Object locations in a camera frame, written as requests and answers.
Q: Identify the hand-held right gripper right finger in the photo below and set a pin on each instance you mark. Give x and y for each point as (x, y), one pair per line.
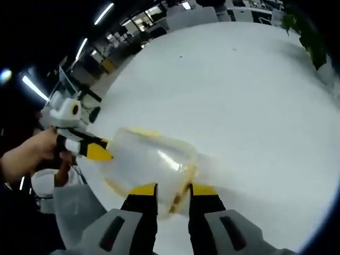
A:
(212, 233)

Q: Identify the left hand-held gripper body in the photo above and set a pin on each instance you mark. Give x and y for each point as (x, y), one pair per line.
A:
(63, 114)

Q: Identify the person's left hand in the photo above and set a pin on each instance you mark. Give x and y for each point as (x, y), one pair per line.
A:
(29, 154)

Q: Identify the white round device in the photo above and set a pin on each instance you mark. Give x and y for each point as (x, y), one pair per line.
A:
(42, 183)

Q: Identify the short ceiling light strip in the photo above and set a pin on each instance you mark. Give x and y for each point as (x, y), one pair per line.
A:
(104, 13)
(34, 87)
(81, 48)

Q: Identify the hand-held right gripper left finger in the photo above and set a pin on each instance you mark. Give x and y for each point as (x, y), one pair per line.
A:
(127, 231)

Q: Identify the clear plastic box yellow buckles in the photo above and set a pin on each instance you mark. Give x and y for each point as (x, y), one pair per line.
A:
(148, 159)

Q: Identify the green potted plant white pot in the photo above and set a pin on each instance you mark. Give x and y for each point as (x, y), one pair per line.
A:
(313, 50)

